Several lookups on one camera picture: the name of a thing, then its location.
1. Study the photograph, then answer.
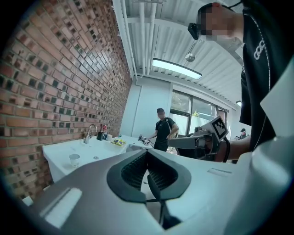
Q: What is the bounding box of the long ceiling light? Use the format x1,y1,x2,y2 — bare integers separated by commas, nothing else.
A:
152,57,203,81

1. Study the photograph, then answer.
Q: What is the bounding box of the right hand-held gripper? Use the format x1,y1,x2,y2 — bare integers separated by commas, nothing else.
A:
167,116,230,162

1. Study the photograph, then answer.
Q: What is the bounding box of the chrome faucet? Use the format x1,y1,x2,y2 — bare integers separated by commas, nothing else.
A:
84,123,98,145

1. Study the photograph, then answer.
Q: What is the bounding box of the person's black shirt torso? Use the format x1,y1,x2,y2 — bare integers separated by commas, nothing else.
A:
238,0,294,152

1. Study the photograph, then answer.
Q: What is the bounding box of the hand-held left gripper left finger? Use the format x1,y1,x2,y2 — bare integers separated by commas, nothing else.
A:
23,149,166,235

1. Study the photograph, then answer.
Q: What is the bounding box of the person's right forearm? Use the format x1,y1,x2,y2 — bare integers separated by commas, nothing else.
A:
215,135,252,163

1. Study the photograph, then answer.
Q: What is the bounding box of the white paper cup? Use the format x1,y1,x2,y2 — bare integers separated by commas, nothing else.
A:
68,153,81,170

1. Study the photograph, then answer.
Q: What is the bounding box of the black head camera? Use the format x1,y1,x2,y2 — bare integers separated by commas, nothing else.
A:
187,22,200,40

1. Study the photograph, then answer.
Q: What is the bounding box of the white ceiling pipe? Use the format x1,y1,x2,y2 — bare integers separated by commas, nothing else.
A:
148,0,158,61
139,0,148,76
121,0,138,80

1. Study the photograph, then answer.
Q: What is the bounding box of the large dark framed window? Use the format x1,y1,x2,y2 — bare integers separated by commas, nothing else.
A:
169,89,229,139

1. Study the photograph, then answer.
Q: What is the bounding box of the person's head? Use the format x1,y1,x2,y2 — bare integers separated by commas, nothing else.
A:
197,2,244,42

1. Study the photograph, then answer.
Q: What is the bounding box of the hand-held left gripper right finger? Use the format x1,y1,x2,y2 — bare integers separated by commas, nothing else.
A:
147,149,252,235

